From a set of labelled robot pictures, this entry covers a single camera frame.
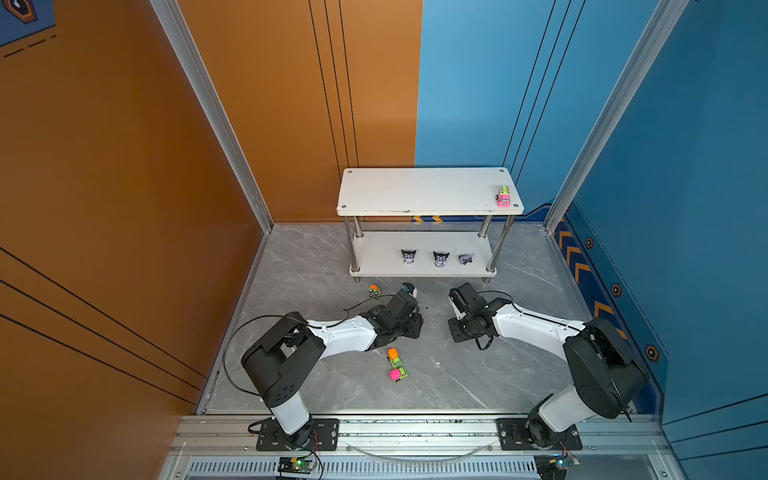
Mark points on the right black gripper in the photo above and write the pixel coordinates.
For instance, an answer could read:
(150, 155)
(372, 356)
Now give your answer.
(453, 331)

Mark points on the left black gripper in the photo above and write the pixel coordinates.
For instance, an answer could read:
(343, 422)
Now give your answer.
(417, 324)

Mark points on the orange green toy car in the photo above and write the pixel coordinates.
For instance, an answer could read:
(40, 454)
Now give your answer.
(394, 358)

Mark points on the orange green wheeled toy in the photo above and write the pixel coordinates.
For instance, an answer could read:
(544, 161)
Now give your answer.
(374, 291)

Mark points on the pink green toy truck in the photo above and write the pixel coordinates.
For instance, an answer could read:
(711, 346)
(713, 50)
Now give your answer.
(398, 374)

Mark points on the purple toy car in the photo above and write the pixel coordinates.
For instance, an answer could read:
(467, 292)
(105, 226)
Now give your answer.
(465, 259)

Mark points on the black purple bat toy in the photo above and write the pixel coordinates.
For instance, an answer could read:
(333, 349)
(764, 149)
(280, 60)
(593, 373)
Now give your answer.
(440, 258)

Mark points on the green pink toy car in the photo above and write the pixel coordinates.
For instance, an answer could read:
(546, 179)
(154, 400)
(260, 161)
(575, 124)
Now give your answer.
(503, 198)

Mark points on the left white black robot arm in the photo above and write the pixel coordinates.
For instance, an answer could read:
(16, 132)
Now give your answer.
(280, 361)

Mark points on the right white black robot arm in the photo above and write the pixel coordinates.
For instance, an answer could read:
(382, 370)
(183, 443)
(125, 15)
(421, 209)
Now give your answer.
(606, 373)

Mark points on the white two-tier shelf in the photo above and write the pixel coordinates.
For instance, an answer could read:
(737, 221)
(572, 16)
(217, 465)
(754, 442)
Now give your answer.
(451, 210)

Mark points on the right circuit board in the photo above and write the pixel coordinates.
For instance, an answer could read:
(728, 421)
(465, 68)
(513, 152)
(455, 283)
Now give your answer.
(555, 467)

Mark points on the circuit board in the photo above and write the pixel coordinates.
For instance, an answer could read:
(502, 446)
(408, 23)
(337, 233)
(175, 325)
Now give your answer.
(295, 467)
(555, 467)

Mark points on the left circuit board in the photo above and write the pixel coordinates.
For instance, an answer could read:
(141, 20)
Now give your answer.
(295, 467)

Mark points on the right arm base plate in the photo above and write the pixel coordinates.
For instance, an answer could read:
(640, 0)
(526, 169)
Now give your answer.
(519, 434)

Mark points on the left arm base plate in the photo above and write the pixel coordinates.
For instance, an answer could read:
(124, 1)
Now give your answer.
(318, 435)

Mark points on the aluminium front rail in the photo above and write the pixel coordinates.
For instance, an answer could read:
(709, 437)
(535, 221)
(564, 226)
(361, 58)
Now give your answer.
(410, 445)

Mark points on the right aluminium corner post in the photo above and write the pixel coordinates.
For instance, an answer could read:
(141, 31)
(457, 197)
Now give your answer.
(653, 38)

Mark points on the aluminium corner post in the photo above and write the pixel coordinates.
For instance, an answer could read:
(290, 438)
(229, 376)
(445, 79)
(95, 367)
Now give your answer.
(177, 31)
(653, 38)

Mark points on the left aluminium corner post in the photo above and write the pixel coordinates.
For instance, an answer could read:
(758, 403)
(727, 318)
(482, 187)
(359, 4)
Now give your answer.
(177, 31)

